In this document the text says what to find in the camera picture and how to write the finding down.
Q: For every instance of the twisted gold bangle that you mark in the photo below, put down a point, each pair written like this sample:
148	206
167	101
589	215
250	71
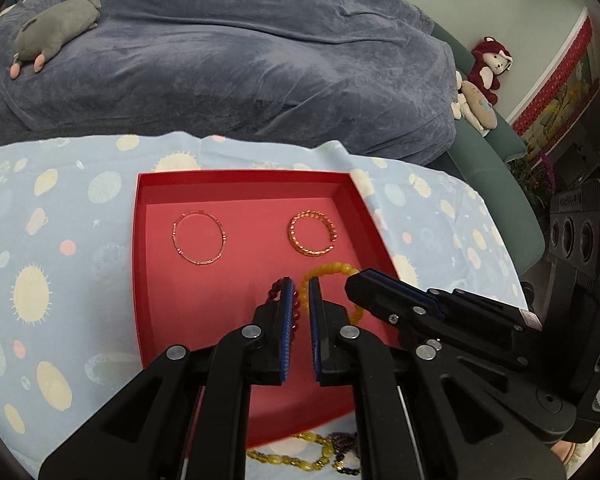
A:
291	240

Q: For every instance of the red cardboard box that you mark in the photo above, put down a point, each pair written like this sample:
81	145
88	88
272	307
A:
220	310

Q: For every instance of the green sofa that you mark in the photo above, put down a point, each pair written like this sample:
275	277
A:
505	185

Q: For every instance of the red plush monkey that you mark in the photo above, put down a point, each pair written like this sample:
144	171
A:
482	75

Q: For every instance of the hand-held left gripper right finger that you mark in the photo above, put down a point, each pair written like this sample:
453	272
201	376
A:
314	332

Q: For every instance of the beige plush toy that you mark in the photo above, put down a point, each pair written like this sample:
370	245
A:
475	102

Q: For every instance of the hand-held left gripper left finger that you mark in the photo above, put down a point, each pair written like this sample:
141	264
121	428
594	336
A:
287	332

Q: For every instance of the potted plant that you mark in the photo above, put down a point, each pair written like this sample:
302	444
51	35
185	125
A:
530	180

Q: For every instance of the thin gold bangle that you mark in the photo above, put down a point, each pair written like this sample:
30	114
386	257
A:
174	240

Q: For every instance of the blue grey blanket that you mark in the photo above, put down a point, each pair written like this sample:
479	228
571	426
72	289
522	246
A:
230	60

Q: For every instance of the grey plush toy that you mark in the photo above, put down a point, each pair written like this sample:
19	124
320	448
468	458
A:
55	25

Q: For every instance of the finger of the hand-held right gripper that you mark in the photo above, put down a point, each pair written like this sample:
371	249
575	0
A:
405	287
380	300

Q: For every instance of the red bordered wall panel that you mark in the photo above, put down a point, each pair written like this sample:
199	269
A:
555	95

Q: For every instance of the light blue patterned tablecloth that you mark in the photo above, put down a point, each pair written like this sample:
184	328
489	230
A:
55	285

